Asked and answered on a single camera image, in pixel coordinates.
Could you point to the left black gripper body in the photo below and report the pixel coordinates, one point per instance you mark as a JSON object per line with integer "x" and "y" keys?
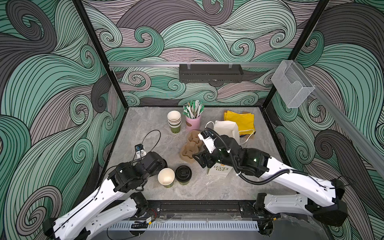
{"x": 146, "y": 178}

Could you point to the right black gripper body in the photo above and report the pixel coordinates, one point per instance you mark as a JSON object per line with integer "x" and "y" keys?
{"x": 218, "y": 156}

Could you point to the white paper takeout bag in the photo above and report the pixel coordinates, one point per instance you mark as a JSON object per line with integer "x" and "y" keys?
{"x": 222, "y": 168}

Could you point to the green paper coffee cup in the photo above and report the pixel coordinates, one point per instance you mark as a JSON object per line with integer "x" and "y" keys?
{"x": 183, "y": 183}

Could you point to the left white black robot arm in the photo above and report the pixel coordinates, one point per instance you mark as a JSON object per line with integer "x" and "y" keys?
{"x": 116, "y": 199}

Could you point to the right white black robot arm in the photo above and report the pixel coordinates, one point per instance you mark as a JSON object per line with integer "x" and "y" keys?
{"x": 315, "y": 197}

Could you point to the brown pulp cup carrier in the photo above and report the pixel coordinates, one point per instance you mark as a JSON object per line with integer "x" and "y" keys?
{"x": 192, "y": 146}

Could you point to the pink cup holder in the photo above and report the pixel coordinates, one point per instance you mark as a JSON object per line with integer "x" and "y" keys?
{"x": 193, "y": 124}

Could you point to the yellow napkin stack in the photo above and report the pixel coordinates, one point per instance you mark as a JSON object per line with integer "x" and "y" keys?
{"x": 245, "y": 122}

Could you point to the stack of green paper cups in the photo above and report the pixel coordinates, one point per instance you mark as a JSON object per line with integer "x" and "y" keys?
{"x": 174, "y": 121}

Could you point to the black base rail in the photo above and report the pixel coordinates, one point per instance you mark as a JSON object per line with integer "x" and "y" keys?
{"x": 204, "y": 207}

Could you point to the white slotted cable duct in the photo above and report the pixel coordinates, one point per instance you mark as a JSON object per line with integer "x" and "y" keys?
{"x": 190, "y": 226}

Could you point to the black wall-mounted tray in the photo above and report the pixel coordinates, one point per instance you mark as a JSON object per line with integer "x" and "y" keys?
{"x": 210, "y": 73}

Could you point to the clear acrylic wall holder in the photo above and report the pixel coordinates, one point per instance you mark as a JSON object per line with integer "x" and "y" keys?
{"x": 292, "y": 83}

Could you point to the aluminium rail right wall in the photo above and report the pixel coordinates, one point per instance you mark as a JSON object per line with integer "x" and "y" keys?
{"x": 332, "y": 98}

